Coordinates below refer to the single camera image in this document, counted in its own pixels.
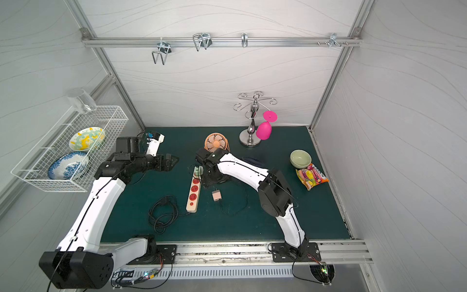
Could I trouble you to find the green usb charger plug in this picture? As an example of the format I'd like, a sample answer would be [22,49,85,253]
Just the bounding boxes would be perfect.
[193,165,204,177]

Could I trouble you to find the pink usb charger plug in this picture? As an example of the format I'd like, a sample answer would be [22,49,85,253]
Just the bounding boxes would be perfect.
[212,190,222,201]

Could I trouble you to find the white red power strip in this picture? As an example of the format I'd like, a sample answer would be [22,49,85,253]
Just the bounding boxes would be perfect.
[186,174,201,213]

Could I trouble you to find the navy blue desk fan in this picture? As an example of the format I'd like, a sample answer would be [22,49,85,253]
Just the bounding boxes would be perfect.
[241,156,266,169]

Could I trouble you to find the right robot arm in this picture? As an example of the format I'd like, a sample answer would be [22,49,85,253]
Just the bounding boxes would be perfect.
[195,148,308,259]

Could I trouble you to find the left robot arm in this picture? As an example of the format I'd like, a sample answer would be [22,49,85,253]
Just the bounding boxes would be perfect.
[39,154,180,290]

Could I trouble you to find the orange desk fan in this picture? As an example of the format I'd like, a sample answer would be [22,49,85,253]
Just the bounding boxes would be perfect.
[204,133,230,153]

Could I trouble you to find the silver glass holder stand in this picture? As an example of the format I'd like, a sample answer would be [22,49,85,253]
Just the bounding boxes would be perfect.
[233,91,277,148]

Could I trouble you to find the yellow green patterned bowl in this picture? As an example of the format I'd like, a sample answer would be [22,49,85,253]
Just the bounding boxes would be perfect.
[69,127,106,152]

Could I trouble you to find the pink plastic wine glass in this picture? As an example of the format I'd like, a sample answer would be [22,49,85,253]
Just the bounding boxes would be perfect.
[256,111,278,141]

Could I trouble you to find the blue white patterned bowl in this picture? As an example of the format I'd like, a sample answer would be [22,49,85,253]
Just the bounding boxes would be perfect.
[47,152,90,180]

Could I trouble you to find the clear glass cup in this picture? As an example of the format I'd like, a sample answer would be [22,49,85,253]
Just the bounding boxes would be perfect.
[66,88,97,114]

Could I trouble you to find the green ceramic bowl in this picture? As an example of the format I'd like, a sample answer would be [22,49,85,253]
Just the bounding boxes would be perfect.
[289,150,313,169]

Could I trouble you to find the colourful snack packet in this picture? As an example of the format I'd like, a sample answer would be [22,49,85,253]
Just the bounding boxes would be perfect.
[296,164,329,191]

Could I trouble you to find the metal double hook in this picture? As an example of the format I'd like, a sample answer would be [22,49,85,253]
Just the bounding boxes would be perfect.
[192,33,212,52]
[152,39,171,65]

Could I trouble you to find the small metal hook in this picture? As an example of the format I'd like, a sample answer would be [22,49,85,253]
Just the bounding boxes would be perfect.
[241,33,248,48]

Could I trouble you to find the metal hook right end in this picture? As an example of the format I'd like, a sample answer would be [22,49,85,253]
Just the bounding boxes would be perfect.
[316,34,349,48]

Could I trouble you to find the black orange fan cable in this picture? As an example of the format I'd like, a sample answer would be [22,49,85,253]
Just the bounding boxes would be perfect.
[218,182,251,217]

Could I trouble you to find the black power strip cord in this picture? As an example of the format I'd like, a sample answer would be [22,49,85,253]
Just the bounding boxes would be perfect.
[148,195,190,234]

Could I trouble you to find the white wire basket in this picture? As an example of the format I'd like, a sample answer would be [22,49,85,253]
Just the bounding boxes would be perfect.
[11,106,128,192]

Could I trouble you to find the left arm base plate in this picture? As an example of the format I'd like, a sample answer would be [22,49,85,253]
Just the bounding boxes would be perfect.
[128,245,178,265]

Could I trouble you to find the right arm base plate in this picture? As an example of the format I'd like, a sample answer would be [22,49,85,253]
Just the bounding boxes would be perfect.
[268,240,322,263]

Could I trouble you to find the small circuit board wires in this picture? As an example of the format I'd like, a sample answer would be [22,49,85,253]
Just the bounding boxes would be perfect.
[110,252,172,292]

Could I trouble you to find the aluminium front frame rail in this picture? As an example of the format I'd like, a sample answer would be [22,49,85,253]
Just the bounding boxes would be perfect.
[172,240,373,268]

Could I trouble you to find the aluminium horizontal rail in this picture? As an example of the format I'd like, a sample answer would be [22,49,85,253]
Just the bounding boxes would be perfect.
[82,36,363,49]

